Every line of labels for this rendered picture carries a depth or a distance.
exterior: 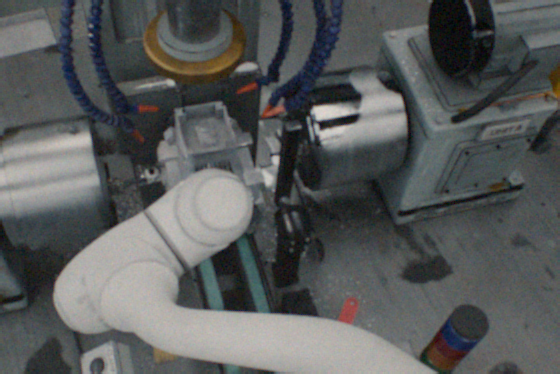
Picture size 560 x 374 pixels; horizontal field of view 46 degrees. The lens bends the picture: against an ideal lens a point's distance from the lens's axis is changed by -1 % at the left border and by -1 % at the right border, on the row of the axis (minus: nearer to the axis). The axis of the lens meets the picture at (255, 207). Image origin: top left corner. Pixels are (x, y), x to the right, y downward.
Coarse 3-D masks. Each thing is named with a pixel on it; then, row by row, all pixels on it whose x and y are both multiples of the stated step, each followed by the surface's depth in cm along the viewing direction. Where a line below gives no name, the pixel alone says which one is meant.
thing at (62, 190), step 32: (32, 128) 126; (64, 128) 125; (0, 160) 121; (32, 160) 121; (64, 160) 121; (96, 160) 122; (0, 192) 120; (32, 192) 120; (64, 192) 121; (96, 192) 123; (32, 224) 122; (64, 224) 124; (96, 224) 127
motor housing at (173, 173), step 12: (240, 132) 140; (168, 144) 138; (180, 156) 133; (240, 156) 135; (168, 168) 133; (180, 168) 132; (204, 168) 128; (216, 168) 130; (228, 168) 130; (240, 168) 133; (252, 168) 134; (168, 180) 133; (180, 180) 131; (240, 180) 130; (264, 204) 132; (252, 216) 137
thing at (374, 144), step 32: (288, 96) 143; (320, 96) 131; (352, 96) 132; (384, 96) 133; (320, 128) 130; (352, 128) 131; (384, 128) 132; (320, 160) 132; (352, 160) 134; (384, 160) 136
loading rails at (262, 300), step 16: (240, 240) 141; (240, 256) 139; (256, 256) 138; (192, 272) 144; (208, 272) 137; (240, 272) 144; (256, 272) 137; (208, 288) 135; (224, 288) 143; (240, 288) 144; (256, 288) 136; (208, 304) 133; (256, 304) 134; (272, 304) 133; (224, 368) 126; (240, 368) 127
